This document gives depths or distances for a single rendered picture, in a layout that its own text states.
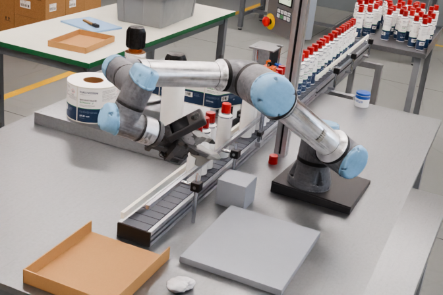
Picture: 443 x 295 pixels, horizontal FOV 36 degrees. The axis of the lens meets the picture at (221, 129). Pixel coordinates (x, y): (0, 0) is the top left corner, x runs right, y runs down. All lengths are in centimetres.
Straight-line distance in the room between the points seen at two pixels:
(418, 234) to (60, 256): 111
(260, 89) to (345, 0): 840
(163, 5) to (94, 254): 279
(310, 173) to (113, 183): 66
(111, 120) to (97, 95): 91
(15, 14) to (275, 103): 480
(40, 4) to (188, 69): 445
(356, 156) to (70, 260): 92
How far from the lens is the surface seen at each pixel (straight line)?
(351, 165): 220
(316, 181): 235
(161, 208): 209
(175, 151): 185
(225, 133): 241
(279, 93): 192
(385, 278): 202
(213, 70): 198
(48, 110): 281
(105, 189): 230
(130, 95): 174
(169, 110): 264
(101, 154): 255
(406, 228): 231
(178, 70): 192
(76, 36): 423
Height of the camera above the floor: 188
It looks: 21 degrees down
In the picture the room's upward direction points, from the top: 6 degrees clockwise
